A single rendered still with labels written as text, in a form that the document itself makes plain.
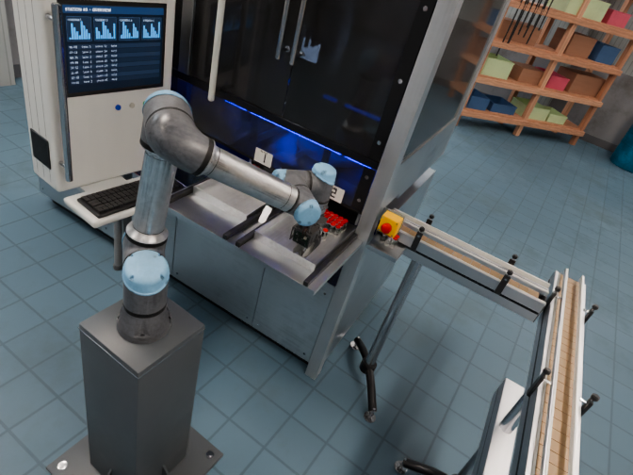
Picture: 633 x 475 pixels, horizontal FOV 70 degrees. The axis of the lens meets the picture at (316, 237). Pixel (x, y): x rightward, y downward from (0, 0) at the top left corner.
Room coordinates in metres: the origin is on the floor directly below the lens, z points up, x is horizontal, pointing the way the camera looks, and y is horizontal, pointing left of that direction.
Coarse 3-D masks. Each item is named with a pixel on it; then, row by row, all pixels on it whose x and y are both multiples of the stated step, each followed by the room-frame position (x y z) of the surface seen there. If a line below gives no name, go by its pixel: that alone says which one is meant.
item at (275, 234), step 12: (288, 216) 1.53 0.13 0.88; (264, 228) 1.37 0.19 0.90; (276, 228) 1.42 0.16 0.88; (288, 228) 1.45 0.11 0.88; (264, 240) 1.31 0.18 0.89; (276, 240) 1.35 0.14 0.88; (288, 240) 1.37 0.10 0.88; (336, 240) 1.46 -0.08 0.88; (288, 252) 1.27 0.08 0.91; (312, 252) 1.34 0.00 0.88; (324, 252) 1.36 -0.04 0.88; (300, 264) 1.25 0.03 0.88; (312, 264) 1.24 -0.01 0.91
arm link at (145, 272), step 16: (128, 256) 0.89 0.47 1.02; (144, 256) 0.91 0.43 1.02; (160, 256) 0.93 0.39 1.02; (128, 272) 0.84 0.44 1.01; (144, 272) 0.86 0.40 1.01; (160, 272) 0.88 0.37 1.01; (128, 288) 0.83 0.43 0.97; (144, 288) 0.83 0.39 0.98; (160, 288) 0.86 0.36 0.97; (128, 304) 0.83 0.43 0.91; (144, 304) 0.83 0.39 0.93; (160, 304) 0.86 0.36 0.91
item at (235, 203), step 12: (204, 192) 1.47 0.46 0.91; (216, 192) 1.54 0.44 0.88; (228, 192) 1.57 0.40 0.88; (240, 192) 1.60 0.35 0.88; (216, 204) 1.45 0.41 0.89; (228, 204) 1.49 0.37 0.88; (240, 204) 1.52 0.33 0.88; (252, 204) 1.54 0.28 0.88; (264, 204) 1.51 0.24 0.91; (240, 216) 1.41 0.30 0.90
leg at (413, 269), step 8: (416, 264) 1.57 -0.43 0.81; (408, 272) 1.58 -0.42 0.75; (416, 272) 1.58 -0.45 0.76; (408, 280) 1.57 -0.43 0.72; (400, 288) 1.58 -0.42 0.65; (408, 288) 1.57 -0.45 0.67; (400, 296) 1.57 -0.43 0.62; (392, 304) 1.59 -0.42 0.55; (400, 304) 1.57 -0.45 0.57; (392, 312) 1.58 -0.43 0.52; (384, 320) 1.59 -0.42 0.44; (392, 320) 1.57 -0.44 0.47; (384, 328) 1.58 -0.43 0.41; (376, 336) 1.60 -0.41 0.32; (384, 336) 1.57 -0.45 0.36; (376, 344) 1.58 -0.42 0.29; (368, 352) 1.60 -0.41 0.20; (376, 352) 1.57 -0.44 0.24; (368, 360) 1.58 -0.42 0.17
